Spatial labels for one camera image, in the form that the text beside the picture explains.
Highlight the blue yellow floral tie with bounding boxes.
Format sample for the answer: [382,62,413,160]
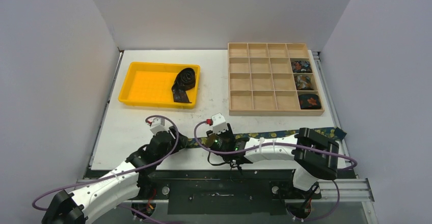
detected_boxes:
[186,127,347,149]

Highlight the yellow plastic tray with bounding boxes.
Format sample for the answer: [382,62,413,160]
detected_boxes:
[118,62,200,109]

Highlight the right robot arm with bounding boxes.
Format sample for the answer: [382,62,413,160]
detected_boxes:
[200,128,339,198]

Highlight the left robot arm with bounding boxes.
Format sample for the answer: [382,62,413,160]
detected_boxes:
[41,127,188,223]

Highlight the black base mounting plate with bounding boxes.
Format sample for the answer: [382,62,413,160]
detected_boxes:
[130,170,321,217]

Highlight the black patterned tie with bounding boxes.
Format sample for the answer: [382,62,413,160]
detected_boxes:
[171,67,196,103]

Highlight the wooden compartment box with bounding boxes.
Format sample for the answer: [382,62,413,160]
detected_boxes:
[228,42,325,116]

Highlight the rolled tie bottom slot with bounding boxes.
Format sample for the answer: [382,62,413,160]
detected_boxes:
[299,93,322,109]

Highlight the rolled tie slot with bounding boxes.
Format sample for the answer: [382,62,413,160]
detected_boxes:
[291,60,312,73]
[294,75,314,91]
[299,93,322,109]

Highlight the rolled tie middle slot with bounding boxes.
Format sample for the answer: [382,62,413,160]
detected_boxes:
[294,75,314,91]

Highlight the rolled tie top slot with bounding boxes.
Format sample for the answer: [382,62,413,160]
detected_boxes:
[291,60,312,73]

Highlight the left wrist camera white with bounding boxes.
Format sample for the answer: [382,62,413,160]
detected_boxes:
[146,117,167,135]

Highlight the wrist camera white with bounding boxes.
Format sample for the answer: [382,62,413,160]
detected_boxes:
[206,113,228,135]
[146,117,167,135]

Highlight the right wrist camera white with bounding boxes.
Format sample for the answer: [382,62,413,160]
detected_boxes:
[206,113,228,135]

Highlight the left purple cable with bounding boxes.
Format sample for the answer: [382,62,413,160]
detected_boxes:
[32,115,180,212]

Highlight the purple cable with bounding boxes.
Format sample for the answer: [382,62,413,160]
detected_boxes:
[194,120,358,222]
[32,115,180,212]

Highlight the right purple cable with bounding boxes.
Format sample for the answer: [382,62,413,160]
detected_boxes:
[194,120,358,222]

